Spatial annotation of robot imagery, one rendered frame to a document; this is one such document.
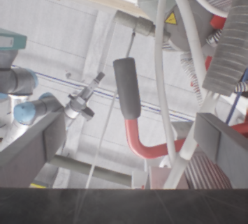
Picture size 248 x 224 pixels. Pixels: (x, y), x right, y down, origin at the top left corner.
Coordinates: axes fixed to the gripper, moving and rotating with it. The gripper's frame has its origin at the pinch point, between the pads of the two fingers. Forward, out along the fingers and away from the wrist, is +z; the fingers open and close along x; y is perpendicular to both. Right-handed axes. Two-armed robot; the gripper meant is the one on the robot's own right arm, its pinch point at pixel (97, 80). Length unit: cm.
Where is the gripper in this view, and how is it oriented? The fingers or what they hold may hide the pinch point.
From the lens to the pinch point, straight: 75.0
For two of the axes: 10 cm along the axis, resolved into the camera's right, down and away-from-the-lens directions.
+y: -7.6, -6.2, -1.9
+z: 6.5, -6.9, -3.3
